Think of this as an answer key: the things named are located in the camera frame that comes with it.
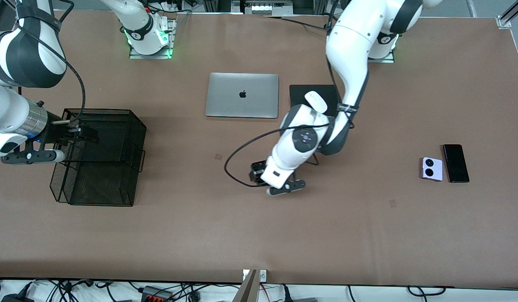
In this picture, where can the lavender flip phone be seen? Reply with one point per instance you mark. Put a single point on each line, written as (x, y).
(436, 167)

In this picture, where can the grey slanted post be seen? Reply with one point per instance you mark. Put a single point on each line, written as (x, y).
(248, 289)

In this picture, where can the white computer mouse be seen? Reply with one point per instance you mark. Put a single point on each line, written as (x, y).
(315, 100)

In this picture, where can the black power adapter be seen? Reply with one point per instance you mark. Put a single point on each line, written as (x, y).
(15, 298)

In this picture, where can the aluminium frame profile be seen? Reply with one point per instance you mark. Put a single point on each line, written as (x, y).
(511, 12)

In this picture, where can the small metal table bracket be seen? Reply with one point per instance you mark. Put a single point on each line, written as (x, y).
(262, 276)

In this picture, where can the white terminal block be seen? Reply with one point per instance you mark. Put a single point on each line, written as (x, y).
(267, 8)

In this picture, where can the black plug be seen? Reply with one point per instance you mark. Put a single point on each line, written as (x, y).
(286, 293)

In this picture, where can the black mouse pad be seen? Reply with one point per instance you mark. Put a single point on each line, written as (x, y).
(296, 94)

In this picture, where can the metal corner bracket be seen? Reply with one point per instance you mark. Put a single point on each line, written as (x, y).
(503, 23)

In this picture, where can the black slab smartphone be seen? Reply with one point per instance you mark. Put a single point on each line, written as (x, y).
(456, 163)

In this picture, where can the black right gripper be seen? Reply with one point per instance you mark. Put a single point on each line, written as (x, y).
(57, 130)

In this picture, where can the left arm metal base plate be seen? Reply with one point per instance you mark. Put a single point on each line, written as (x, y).
(387, 60)

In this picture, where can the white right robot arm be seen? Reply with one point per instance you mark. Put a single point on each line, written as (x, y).
(7, 113)

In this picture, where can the power strip with orange switches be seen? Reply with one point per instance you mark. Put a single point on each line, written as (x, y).
(156, 295)

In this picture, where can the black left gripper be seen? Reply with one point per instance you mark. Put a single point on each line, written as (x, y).
(257, 172)

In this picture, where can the silver closed laptop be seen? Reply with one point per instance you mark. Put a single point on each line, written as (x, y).
(259, 100)

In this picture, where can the black flip phone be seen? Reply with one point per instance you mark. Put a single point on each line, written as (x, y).
(255, 180)

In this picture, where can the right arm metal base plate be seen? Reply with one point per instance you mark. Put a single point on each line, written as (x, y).
(150, 56)

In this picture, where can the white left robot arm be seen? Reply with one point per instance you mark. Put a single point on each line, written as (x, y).
(351, 54)

